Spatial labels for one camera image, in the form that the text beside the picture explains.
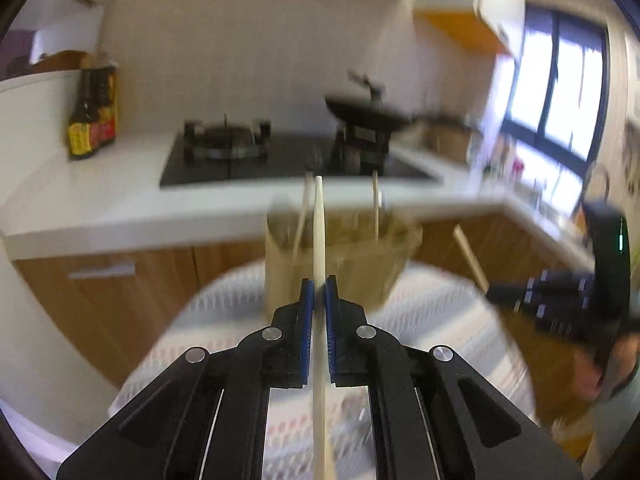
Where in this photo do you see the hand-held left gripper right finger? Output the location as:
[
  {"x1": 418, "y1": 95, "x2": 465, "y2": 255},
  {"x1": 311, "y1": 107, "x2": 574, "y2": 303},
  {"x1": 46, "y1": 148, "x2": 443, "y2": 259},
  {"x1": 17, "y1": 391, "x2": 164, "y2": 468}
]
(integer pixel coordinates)
[{"x1": 322, "y1": 275, "x2": 585, "y2": 480}]

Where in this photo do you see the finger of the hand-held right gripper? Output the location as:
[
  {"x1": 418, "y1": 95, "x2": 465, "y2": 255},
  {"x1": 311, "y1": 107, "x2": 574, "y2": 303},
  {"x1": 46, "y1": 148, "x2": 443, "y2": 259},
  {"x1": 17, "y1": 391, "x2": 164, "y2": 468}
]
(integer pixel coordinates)
[
  {"x1": 512, "y1": 296, "x2": 597, "y2": 342},
  {"x1": 487, "y1": 269, "x2": 596, "y2": 307}
]

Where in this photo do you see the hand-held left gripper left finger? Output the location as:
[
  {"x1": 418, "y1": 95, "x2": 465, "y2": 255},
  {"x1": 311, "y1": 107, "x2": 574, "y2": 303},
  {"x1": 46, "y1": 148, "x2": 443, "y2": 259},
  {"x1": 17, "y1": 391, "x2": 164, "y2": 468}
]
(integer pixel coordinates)
[{"x1": 56, "y1": 276, "x2": 317, "y2": 480}]

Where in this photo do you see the beige plastic utensil basket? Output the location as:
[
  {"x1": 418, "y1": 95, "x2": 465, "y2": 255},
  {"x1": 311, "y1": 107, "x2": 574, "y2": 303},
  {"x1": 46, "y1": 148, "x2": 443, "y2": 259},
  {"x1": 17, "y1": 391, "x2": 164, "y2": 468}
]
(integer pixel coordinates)
[{"x1": 264, "y1": 195, "x2": 423, "y2": 311}]

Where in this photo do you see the wooden chopstick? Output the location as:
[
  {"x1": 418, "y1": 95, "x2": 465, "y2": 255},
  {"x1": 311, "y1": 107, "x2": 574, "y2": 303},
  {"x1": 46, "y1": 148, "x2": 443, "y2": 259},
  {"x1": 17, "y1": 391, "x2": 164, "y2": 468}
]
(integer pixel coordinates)
[
  {"x1": 311, "y1": 176, "x2": 338, "y2": 480},
  {"x1": 292, "y1": 172, "x2": 315, "y2": 266},
  {"x1": 452, "y1": 225, "x2": 490, "y2": 293},
  {"x1": 371, "y1": 170, "x2": 383, "y2": 241}
]

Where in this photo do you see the person's right forearm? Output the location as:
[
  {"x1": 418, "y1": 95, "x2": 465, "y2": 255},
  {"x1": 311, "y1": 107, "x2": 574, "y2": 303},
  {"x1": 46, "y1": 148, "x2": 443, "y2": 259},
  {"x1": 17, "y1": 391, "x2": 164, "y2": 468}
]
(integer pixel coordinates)
[{"x1": 582, "y1": 340, "x2": 640, "y2": 480}]

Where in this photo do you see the person's right hand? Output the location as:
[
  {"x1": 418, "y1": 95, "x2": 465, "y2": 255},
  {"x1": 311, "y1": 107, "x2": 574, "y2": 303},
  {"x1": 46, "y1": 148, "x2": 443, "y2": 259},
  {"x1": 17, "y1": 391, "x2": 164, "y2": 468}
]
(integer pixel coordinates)
[{"x1": 572, "y1": 345, "x2": 617, "y2": 402}]

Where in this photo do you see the striped woven tablecloth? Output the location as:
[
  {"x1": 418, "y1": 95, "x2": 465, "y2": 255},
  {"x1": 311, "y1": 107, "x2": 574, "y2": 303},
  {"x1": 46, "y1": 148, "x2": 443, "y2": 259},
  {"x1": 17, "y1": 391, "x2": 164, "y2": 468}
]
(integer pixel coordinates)
[{"x1": 107, "y1": 260, "x2": 538, "y2": 480}]

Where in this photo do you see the black glass gas cooktop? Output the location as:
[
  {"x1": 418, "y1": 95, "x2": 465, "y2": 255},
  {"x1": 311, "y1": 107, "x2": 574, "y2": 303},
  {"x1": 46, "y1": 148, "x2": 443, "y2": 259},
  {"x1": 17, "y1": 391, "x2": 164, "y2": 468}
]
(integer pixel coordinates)
[{"x1": 160, "y1": 130, "x2": 436, "y2": 190}]

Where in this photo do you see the black burner grate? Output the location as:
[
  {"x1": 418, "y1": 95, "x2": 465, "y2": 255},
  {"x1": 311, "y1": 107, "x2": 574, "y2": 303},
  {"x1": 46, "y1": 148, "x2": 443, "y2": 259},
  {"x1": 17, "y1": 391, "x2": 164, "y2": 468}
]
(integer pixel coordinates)
[
  {"x1": 182, "y1": 119, "x2": 272, "y2": 161},
  {"x1": 332, "y1": 125, "x2": 396, "y2": 171}
]

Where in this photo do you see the dark framed window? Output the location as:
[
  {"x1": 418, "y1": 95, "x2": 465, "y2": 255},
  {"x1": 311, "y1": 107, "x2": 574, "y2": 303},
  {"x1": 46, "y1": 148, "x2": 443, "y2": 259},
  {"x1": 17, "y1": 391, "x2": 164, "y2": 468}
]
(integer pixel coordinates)
[{"x1": 500, "y1": 5, "x2": 613, "y2": 176}]

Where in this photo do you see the black wok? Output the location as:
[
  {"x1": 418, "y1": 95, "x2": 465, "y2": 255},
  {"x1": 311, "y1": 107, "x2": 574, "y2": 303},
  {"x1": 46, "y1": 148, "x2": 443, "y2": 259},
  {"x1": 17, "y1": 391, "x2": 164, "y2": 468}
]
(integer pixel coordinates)
[{"x1": 325, "y1": 94, "x2": 481, "y2": 133}]

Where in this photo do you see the white kitchen countertop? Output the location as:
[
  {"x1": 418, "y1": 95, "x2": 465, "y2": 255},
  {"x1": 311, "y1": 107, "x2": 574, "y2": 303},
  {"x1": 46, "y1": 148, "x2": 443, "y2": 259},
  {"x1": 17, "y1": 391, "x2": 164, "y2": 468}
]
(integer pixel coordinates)
[{"x1": 0, "y1": 130, "x2": 596, "y2": 261}]

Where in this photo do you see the white curved furniture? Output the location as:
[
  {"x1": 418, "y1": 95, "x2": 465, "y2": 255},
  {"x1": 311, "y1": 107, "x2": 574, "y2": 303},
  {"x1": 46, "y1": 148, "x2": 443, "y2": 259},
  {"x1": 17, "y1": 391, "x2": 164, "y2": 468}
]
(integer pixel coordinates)
[{"x1": 0, "y1": 237, "x2": 123, "y2": 466}]

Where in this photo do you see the red label sauce bottle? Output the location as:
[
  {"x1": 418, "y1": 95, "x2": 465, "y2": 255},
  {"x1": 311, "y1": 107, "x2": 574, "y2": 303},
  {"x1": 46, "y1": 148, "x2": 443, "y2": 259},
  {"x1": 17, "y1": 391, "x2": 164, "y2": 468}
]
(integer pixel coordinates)
[{"x1": 97, "y1": 61, "x2": 121, "y2": 147}]

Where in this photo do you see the dark soy sauce bottle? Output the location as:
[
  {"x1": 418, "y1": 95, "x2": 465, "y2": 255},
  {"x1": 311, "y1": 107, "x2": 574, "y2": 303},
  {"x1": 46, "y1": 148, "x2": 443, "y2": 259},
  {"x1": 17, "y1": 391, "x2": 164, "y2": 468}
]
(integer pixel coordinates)
[{"x1": 67, "y1": 67, "x2": 103, "y2": 161}]

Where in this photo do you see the brown wooden board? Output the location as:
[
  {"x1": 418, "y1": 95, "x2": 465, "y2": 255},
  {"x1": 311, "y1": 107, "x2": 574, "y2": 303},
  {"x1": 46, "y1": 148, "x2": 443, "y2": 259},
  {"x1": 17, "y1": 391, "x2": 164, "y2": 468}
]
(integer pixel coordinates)
[{"x1": 30, "y1": 50, "x2": 96, "y2": 73}]

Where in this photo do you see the metal cabinet handle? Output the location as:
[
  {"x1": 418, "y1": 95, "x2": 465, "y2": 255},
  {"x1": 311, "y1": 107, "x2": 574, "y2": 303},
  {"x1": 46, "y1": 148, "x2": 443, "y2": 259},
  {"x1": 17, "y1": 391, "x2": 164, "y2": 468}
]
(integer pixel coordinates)
[{"x1": 67, "y1": 261, "x2": 137, "y2": 281}]

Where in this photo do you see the orange and white wall cabinet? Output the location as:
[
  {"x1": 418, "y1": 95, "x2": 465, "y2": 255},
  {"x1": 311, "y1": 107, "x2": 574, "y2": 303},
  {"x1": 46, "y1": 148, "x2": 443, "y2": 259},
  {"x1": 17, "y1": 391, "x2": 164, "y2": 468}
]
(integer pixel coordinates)
[{"x1": 412, "y1": 0, "x2": 526, "y2": 56}]

